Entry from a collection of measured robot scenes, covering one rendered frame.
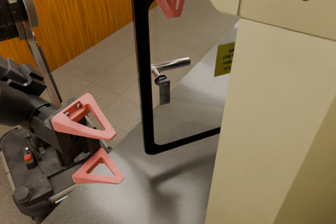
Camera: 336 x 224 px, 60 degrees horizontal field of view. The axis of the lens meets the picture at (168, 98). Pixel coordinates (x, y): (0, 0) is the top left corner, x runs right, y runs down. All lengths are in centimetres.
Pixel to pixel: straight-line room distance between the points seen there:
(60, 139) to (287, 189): 32
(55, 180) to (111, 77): 124
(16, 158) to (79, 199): 115
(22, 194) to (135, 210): 96
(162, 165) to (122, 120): 148
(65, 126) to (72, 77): 233
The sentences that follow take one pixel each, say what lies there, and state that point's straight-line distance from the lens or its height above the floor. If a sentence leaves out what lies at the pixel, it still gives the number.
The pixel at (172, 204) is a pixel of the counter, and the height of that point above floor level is 94.
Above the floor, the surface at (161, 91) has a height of 119.
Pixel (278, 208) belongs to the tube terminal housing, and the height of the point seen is 114.
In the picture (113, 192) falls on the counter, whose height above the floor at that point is 94.
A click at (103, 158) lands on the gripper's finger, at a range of 50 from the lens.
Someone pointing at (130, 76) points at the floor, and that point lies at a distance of 263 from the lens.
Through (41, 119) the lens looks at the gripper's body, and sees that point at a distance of 48.
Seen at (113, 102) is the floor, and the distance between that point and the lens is 237.
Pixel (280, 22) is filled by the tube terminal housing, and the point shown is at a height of 142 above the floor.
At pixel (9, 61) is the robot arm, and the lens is 58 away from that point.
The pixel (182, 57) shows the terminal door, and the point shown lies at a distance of 55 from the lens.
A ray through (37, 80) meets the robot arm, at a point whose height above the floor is 124.
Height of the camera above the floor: 154
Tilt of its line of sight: 41 degrees down
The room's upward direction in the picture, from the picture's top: straight up
